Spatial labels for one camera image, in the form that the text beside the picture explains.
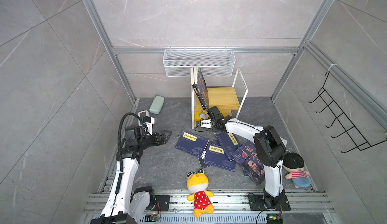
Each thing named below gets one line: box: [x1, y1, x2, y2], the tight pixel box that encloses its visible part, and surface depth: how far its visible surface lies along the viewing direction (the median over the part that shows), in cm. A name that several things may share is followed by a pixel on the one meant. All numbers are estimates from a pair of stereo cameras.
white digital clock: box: [138, 109, 150, 126], surface depth 106 cm
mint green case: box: [149, 94, 165, 115], surface depth 117 cm
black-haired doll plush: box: [282, 152, 312, 189], surface depth 81 cm
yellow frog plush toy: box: [186, 168, 215, 218], surface depth 73 cm
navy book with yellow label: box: [174, 130, 210, 158], surface depth 95 cm
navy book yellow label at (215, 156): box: [203, 143, 237, 173], surface depth 88 cm
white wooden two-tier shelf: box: [190, 67, 249, 130], surface depth 92 cm
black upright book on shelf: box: [190, 66, 210, 111], surface depth 79 cm
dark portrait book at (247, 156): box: [231, 140, 266, 186], surface depth 85 cm
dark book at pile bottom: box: [198, 157, 212, 168], surface depth 87 cm
